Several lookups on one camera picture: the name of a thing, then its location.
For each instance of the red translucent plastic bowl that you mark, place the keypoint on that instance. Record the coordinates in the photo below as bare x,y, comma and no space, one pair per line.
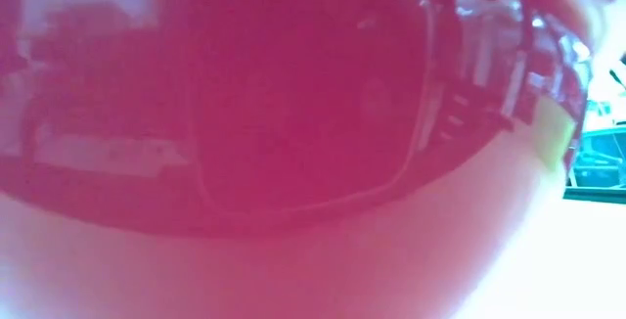
303,89

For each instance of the dark glass-sided case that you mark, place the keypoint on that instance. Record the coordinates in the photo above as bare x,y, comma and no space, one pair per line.
604,155

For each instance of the black table edge rail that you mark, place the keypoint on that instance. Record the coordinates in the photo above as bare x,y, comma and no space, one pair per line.
594,195

